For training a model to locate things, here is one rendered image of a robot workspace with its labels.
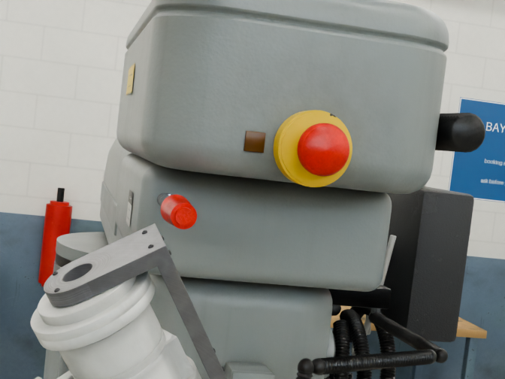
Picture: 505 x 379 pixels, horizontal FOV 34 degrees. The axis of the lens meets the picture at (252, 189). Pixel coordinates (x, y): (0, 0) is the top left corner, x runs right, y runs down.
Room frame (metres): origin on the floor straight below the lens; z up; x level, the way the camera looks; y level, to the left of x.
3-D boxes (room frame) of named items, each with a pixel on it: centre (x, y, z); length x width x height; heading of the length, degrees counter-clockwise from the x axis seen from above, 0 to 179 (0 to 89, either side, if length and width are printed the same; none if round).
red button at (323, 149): (0.64, -0.05, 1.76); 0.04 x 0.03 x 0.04; 103
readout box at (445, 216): (1.25, -0.25, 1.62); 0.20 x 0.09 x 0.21; 13
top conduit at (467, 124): (0.95, -0.13, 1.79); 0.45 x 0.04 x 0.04; 13
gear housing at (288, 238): (0.93, 0.02, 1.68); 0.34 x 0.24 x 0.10; 13
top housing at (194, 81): (0.90, 0.01, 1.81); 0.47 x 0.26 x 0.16; 13
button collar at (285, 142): (0.66, -0.04, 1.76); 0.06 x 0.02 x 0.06; 103
